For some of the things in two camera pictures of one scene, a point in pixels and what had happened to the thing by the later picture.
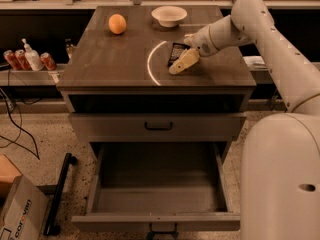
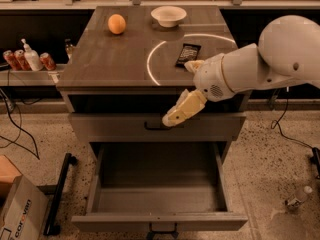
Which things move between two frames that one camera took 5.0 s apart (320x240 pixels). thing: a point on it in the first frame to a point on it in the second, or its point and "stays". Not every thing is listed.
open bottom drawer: (162, 188) stays
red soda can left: (12, 60) stays
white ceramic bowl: (168, 16) stays
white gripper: (201, 42) to (210, 78)
